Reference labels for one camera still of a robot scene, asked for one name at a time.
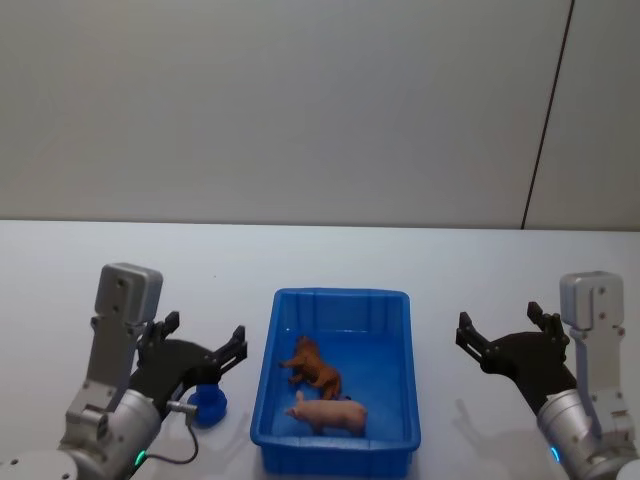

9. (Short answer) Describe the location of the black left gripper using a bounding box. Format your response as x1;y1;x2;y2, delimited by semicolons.
128;310;250;409

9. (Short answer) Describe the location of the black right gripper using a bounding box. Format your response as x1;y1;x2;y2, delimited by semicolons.
454;300;580;410

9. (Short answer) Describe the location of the small blue plastic toy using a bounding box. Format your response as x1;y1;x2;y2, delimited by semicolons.
186;381;229;429

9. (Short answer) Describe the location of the brown toy horse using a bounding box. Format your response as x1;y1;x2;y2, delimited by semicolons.
277;335;344;401

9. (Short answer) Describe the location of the blue plastic bin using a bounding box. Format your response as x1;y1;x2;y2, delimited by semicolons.
249;286;423;476

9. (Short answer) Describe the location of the pink toy pig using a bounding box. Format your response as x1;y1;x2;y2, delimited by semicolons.
284;389;369;438

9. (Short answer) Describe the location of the thin dark gripper cable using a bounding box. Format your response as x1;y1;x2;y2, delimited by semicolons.
143;399;201;464

